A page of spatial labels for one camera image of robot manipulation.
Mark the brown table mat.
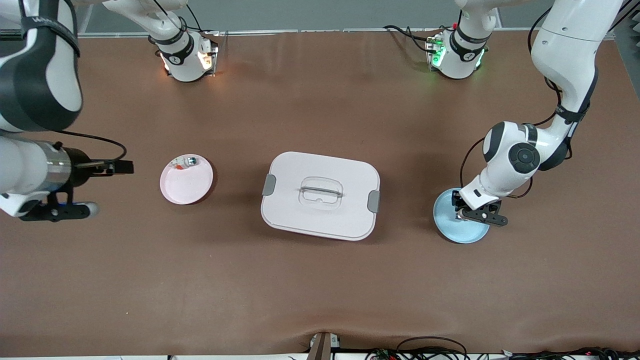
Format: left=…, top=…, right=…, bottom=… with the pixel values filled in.
left=0, top=31, right=640, bottom=357

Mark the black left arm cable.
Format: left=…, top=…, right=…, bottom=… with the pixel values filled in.
left=459, top=0, right=626, bottom=200

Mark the silver table edge rail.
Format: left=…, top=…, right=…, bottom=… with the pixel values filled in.
left=77, top=28, right=451, bottom=38

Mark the black cable bundle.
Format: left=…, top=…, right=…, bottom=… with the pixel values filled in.
left=365, top=336, right=640, bottom=360

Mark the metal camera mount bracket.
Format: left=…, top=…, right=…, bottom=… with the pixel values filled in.
left=306, top=332, right=342, bottom=360

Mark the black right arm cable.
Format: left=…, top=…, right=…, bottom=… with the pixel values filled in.
left=52, top=130, right=128, bottom=163

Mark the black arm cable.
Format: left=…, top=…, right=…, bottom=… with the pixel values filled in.
left=52, top=130, right=128, bottom=163
left=459, top=0, right=626, bottom=200

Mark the black base power cable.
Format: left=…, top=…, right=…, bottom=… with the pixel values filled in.
left=382, top=24, right=436, bottom=53

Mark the light blue round plate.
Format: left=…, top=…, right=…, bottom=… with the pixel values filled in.
left=433, top=187, right=492, bottom=245

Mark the white lidded storage box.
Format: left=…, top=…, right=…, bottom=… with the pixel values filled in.
left=260, top=151, right=381, bottom=242

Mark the pink round plate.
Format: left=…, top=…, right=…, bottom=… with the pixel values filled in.
left=159, top=154, right=215, bottom=206

